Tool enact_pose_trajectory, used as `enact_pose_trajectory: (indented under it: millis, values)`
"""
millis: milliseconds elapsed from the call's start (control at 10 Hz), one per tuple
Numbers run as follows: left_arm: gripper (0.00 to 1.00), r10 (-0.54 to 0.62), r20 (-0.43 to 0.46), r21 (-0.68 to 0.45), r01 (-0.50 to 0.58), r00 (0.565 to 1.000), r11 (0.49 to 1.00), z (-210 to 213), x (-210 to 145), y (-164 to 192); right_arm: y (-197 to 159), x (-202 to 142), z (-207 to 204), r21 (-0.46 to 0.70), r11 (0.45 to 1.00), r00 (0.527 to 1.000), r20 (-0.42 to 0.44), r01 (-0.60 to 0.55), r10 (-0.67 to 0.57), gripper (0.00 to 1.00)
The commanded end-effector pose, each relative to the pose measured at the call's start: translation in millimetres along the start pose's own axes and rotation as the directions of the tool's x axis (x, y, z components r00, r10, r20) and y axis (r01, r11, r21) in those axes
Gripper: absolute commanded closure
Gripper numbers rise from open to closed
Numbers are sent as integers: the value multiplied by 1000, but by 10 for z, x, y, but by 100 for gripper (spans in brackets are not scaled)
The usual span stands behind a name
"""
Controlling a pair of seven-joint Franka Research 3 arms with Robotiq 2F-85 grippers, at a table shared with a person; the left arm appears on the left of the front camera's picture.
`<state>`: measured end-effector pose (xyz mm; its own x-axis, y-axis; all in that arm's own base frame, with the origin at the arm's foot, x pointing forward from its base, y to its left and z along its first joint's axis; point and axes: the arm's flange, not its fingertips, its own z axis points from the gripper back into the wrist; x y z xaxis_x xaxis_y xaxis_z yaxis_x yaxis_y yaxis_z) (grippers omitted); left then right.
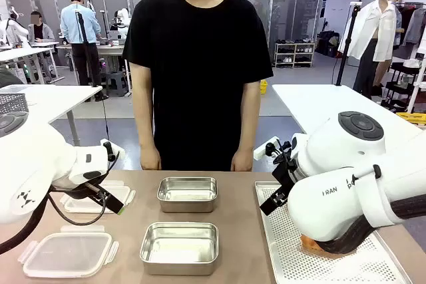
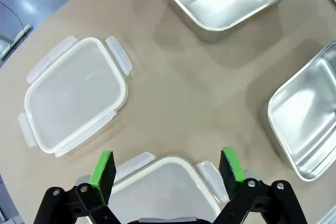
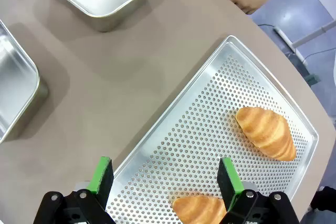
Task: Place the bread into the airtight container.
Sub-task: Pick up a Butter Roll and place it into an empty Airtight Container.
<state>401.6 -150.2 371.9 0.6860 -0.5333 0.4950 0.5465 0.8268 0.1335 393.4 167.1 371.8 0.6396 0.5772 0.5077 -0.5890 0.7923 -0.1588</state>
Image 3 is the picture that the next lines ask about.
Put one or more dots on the clear plastic container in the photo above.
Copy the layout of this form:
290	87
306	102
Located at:
14	82

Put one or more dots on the perforated aluminium baking tray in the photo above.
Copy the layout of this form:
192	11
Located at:
199	119

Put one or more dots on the white desk with legs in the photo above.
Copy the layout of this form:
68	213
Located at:
291	43

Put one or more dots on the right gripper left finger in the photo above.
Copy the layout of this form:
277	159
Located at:
101	182

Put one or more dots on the black shoe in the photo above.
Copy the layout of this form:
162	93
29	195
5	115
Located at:
324	197

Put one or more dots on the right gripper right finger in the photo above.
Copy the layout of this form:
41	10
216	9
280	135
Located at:
231	182

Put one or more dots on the golden croissant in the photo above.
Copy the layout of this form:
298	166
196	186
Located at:
197	209
265	132

